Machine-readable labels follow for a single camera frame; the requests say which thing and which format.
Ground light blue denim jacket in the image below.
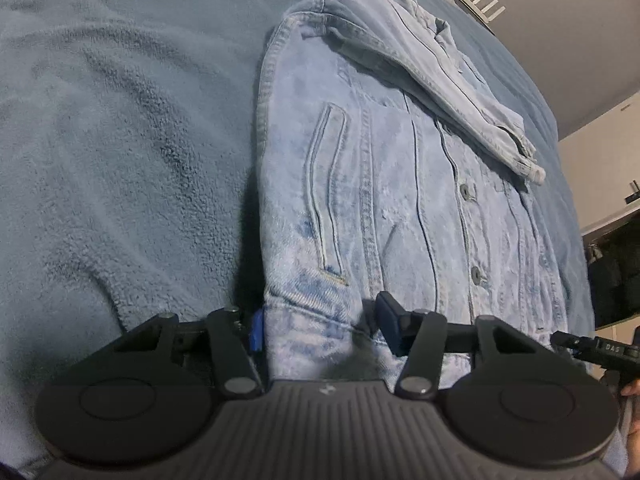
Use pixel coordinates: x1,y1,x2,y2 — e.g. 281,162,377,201
256,0,593,382

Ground person's right hand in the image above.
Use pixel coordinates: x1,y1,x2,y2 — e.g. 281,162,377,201
620,379,639,438

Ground white wardrobe cabinet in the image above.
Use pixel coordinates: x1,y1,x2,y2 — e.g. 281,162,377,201
558,94,640,236

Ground blue fleece blanket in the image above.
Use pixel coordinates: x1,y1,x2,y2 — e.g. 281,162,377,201
1,0,594,478

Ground white wifi router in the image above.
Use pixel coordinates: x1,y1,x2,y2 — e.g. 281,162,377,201
461,0,506,25

